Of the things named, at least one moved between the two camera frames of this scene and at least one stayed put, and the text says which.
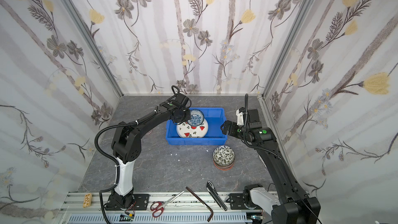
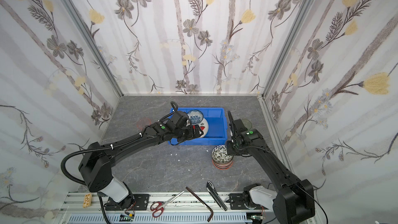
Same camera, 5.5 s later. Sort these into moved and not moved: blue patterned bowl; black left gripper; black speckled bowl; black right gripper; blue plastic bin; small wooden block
Moved: black left gripper; black right gripper
Not moved: blue plastic bin; small wooden block; blue patterned bowl; black speckled bowl
